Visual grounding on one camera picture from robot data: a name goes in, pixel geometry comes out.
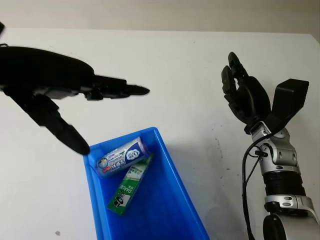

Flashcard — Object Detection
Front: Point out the blue plastic tray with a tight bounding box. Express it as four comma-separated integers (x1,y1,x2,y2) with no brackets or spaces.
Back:
82,126,211,240

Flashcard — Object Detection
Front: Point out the green toothpaste box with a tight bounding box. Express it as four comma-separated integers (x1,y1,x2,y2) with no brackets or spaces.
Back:
107,152,155,217

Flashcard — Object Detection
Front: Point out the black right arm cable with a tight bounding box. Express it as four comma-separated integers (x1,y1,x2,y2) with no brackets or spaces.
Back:
241,134,275,240

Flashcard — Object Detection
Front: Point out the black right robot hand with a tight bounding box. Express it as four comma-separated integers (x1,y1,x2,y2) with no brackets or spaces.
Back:
221,51,272,128

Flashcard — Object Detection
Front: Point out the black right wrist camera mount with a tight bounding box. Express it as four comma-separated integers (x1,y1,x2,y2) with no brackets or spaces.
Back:
268,78,310,137

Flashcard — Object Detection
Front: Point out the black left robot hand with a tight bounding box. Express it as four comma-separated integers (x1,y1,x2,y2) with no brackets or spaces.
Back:
0,46,151,156

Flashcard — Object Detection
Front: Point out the purple roll of bags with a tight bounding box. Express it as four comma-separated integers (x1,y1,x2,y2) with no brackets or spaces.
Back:
96,136,150,179

